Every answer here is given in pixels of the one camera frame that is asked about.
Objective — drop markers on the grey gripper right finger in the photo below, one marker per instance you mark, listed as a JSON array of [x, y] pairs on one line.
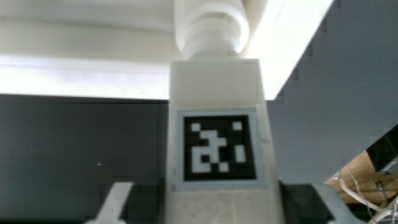
[[338, 208]]

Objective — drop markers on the white square tabletop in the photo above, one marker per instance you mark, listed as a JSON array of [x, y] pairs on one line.
[[87, 48]]

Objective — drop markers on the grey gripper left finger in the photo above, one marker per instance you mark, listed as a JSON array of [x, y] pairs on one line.
[[110, 211]]

